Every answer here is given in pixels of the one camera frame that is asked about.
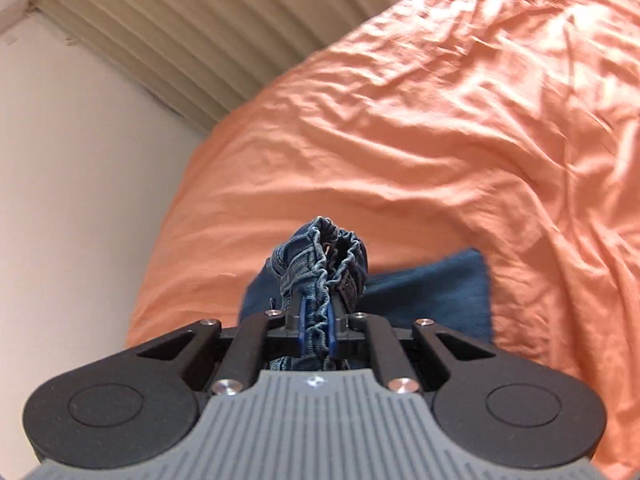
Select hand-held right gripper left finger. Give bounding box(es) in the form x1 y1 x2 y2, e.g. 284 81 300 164
134 296 308 395

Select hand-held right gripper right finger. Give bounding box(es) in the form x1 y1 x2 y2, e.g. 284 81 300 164
326 296 497 395

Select blue denim pants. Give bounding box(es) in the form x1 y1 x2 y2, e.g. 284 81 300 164
239 216 494 372

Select orange bed sheet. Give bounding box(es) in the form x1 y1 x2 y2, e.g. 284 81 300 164
125 0 640 480

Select wide beige curtain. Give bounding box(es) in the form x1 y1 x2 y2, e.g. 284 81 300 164
25 0 387 134

